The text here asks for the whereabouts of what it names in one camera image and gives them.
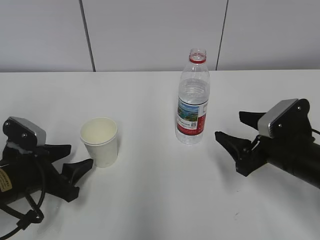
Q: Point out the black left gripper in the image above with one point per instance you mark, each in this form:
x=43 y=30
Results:
x=22 y=169

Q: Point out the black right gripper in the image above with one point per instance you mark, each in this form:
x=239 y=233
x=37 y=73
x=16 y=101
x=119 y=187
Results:
x=294 y=155

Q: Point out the white paper cup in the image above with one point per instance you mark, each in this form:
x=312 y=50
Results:
x=100 y=137

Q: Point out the clear plastic water bottle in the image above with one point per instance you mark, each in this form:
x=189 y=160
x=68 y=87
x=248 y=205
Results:
x=193 y=97

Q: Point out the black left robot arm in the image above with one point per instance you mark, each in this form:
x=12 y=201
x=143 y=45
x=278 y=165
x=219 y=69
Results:
x=68 y=193

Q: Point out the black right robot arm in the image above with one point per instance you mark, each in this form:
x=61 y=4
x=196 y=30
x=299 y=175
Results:
x=294 y=152

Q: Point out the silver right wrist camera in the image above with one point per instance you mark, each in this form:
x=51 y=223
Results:
x=287 y=118

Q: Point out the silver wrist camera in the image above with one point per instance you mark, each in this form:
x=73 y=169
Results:
x=287 y=118
x=24 y=133

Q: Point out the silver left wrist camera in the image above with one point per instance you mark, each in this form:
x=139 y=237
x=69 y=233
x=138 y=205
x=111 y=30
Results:
x=24 y=133

